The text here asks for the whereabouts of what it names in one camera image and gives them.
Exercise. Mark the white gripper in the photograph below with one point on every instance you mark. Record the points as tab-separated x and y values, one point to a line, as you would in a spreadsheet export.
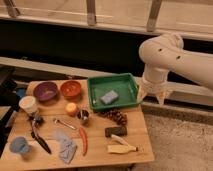
161	90

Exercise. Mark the small orange apple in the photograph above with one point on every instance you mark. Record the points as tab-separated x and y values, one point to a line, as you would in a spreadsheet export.
71	109

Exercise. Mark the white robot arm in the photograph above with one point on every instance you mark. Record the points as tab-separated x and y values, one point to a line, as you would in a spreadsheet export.
164	54

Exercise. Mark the small metal cup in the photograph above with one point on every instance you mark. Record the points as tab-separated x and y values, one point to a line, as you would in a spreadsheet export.
83	116

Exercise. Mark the white plastic cup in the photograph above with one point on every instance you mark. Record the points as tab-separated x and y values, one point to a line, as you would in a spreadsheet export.
28	104

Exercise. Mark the blue plastic cup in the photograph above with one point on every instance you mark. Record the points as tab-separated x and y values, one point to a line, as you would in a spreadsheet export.
19	145

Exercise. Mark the green plastic tray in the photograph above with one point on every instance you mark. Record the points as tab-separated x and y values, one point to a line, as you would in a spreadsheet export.
123	85

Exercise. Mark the pine cone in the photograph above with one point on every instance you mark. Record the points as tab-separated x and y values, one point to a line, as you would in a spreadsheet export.
115	115

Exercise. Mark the blue sponge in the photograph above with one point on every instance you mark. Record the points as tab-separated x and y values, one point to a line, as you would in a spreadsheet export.
109	97

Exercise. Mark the dark brown block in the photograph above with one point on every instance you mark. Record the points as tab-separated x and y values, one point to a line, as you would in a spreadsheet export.
119	131

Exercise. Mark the white stick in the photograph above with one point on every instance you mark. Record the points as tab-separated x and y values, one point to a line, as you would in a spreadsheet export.
119	139

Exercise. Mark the orange bowl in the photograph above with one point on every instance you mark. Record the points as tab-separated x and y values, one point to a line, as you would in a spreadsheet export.
70	89

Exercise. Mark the metal spoon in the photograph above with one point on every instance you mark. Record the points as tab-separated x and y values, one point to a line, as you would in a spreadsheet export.
63	123

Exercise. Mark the grey crumpled cloth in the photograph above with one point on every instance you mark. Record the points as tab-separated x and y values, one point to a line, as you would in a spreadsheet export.
68	146

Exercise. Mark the purple bowl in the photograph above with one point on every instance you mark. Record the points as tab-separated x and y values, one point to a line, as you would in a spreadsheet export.
45	91

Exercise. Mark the dark clip toy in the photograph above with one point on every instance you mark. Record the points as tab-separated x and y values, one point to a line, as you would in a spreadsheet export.
37	120

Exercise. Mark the yellow handled brush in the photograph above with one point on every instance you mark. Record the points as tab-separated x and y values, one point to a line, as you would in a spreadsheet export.
121	149

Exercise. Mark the black handled utensil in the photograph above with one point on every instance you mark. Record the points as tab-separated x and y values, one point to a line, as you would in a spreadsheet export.
39	139

